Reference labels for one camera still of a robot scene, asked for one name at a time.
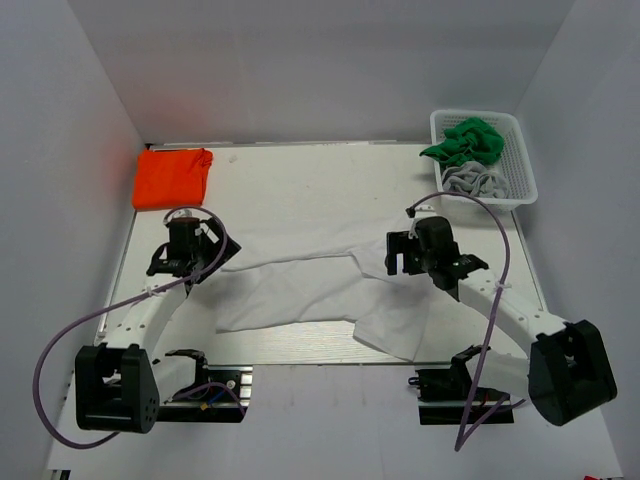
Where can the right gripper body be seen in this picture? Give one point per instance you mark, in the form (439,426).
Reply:
(416,261)

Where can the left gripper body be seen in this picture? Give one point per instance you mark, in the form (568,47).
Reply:
(228,253)

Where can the white t shirt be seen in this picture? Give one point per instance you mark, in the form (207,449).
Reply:
(350,284)

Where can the grey t shirt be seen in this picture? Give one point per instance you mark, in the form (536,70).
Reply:
(475,180)

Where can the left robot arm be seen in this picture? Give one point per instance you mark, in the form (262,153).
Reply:
(121,384)

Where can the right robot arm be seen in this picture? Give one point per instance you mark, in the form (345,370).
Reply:
(566,371)

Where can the folded orange t shirt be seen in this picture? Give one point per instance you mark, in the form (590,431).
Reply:
(168,179)

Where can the white plastic basket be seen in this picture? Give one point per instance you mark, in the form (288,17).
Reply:
(514,164)

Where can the green t shirt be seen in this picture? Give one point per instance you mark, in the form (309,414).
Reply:
(471,140)

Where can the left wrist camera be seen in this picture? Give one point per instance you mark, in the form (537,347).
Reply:
(183,213)

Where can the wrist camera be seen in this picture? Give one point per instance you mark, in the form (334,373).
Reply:
(417,214)
(183,213)

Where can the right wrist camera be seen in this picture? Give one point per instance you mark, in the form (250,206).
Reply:
(417,214)

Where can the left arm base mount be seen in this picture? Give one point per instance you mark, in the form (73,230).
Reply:
(210,395)

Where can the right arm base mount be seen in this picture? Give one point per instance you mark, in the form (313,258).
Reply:
(442,391)

